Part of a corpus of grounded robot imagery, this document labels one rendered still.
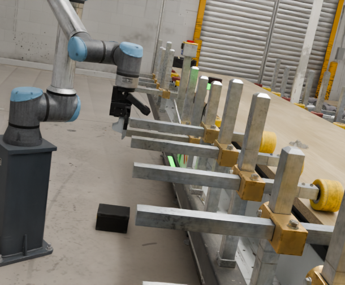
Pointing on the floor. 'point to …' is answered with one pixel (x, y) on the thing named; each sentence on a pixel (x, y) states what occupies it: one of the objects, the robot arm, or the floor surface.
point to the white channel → (306, 51)
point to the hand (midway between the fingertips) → (124, 136)
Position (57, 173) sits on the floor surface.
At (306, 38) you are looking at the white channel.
